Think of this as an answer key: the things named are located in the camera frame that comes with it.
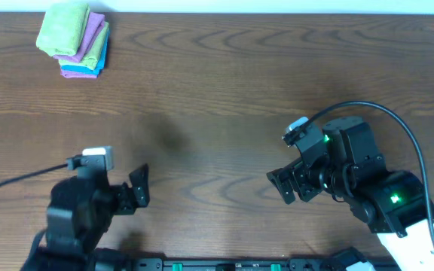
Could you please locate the green microfiber cloth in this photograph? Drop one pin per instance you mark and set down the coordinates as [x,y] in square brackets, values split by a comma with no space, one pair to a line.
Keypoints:
[62,28]

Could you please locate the light green folded cloth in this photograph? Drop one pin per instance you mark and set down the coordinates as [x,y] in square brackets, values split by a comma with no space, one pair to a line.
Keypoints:
[92,56]

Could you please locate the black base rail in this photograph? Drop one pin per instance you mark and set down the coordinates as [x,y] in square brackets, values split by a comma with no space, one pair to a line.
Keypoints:
[348,259]

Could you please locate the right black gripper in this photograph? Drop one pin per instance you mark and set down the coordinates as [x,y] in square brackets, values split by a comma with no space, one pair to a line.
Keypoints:
[300,181]

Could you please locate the purple folded cloth at bottom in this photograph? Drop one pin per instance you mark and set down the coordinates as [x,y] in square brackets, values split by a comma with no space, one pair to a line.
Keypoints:
[72,74]

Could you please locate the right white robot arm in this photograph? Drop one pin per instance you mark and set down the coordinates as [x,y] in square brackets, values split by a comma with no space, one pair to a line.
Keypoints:
[393,205]

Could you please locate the purple folded cloth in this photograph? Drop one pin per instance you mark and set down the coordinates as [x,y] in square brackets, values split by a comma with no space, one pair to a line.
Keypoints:
[72,74]
[94,26]

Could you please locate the purple folded cloth on top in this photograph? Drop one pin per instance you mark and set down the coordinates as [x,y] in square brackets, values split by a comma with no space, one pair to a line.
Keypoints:
[94,26]

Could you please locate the blue folded cloth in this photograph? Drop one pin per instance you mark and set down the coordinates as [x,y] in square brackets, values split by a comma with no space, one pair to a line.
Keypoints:
[84,70]

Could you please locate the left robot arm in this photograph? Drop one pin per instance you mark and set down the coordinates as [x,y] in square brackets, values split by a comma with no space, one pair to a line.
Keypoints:
[80,211]

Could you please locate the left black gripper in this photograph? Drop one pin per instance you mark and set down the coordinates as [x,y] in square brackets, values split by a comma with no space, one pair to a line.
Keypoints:
[125,197]

